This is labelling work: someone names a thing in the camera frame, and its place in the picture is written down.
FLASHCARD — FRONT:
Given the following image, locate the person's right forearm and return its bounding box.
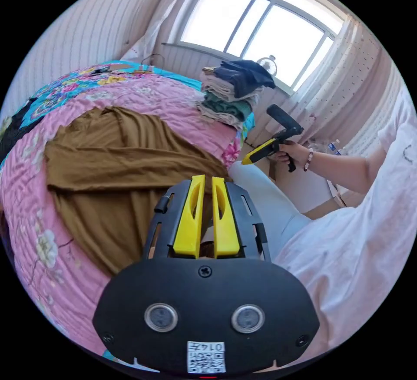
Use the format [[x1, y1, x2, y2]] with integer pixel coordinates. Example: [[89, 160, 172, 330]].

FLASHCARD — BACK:
[[305, 149, 390, 195]]

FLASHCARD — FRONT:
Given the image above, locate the small white fan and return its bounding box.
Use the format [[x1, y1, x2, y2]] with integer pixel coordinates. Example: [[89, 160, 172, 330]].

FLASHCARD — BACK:
[[256, 55, 278, 77]]

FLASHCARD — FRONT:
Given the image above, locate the coffee brown long sleeve shirt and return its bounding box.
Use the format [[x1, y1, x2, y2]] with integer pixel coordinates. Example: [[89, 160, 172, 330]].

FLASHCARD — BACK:
[[44, 106, 232, 277]]

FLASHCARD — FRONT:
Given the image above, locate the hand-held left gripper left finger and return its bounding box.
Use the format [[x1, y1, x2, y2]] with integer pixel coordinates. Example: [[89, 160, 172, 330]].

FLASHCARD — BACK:
[[172, 174, 206, 259]]

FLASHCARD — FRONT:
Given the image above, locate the bed with pink floral quilt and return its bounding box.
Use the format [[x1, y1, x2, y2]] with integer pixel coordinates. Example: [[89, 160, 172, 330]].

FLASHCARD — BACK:
[[0, 59, 256, 363]]

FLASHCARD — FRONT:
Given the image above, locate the sheer white curtain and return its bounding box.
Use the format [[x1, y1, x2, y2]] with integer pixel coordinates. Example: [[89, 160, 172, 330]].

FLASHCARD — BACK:
[[288, 17, 397, 159]]

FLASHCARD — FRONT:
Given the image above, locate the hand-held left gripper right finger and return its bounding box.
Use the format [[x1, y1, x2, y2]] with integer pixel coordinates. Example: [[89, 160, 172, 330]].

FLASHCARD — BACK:
[[211, 176, 241, 259]]

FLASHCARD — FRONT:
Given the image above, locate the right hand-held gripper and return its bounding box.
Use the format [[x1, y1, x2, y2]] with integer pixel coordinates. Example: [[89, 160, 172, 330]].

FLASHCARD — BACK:
[[242, 126, 304, 173]]

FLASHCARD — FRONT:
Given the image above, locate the person's body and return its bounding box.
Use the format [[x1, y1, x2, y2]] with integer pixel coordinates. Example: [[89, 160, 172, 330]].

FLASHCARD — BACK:
[[229, 88, 417, 360]]

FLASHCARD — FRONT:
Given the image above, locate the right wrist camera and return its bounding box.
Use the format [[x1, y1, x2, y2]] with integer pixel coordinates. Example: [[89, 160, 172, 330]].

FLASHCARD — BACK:
[[266, 103, 302, 133]]

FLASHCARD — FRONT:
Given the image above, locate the pile of clothes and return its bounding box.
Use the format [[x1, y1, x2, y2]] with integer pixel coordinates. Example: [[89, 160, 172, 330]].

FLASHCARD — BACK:
[[196, 59, 277, 130]]

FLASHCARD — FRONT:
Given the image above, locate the window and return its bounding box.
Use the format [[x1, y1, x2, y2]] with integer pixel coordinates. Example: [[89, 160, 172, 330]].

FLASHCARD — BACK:
[[162, 0, 347, 96]]

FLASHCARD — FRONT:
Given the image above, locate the person's right hand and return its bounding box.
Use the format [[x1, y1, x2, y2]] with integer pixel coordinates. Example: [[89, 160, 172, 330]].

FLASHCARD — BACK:
[[273, 141, 309, 168]]

